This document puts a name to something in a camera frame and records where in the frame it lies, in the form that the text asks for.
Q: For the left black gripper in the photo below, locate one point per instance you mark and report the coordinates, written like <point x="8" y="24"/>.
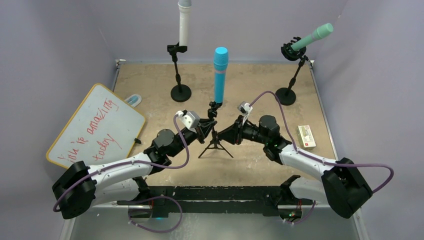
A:
<point x="203" y="129"/>

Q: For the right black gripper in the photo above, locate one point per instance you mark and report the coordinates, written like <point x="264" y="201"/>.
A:
<point x="234" y="134"/>

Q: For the black tripod mic stand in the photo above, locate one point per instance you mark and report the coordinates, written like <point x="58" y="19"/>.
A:
<point x="214" y="143"/>

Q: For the blue microphone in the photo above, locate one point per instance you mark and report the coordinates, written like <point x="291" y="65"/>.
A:
<point x="220" y="63"/>

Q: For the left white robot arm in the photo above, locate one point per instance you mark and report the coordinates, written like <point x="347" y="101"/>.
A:
<point x="83" y="186"/>

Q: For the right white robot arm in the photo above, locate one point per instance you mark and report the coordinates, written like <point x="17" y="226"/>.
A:
<point x="337" y="183"/>

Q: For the black round-base stand left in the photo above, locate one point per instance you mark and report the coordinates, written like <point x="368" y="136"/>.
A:
<point x="181" y="92"/>

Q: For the white microphone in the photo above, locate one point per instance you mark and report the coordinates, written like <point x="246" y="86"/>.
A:
<point x="184" y="7"/>

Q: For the green microphone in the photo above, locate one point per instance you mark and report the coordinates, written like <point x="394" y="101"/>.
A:
<point x="319" y="33"/>

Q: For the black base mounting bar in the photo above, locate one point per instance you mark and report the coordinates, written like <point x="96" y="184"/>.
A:
<point x="269" y="201"/>

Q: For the small white green box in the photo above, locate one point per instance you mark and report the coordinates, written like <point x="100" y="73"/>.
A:
<point x="305" y="137"/>

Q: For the whiteboard eraser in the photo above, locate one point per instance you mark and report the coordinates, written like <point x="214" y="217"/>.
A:
<point x="134" y="100"/>

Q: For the yellow-framed whiteboard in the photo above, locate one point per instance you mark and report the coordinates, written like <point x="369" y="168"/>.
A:
<point x="102" y="130"/>

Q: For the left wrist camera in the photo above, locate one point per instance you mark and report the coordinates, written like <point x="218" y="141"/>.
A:
<point x="190" y="119"/>

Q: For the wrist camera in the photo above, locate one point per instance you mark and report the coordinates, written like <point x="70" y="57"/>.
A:
<point x="245" y="108"/>
<point x="190" y="119"/>

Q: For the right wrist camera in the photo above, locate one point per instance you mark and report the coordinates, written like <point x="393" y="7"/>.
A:
<point x="245" y="108"/>

